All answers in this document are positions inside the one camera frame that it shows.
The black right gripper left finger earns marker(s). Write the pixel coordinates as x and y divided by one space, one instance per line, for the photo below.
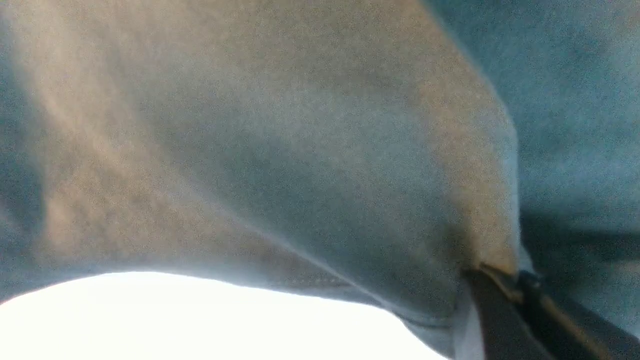
492 326

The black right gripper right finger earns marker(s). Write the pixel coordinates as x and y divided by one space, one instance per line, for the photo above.
568 330

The dark gray long-sleeve shirt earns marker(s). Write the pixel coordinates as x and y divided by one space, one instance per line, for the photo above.
360 150

